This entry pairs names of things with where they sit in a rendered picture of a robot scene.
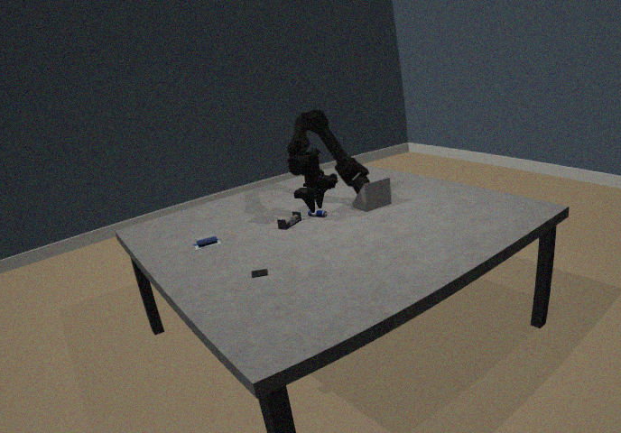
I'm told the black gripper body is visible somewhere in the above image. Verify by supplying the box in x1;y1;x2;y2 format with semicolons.
294;168;325;198

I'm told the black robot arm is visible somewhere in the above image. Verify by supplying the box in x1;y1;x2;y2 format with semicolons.
287;110;370;194

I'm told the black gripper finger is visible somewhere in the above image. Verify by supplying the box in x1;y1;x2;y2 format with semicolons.
314;188;328;208
303;195;318;213

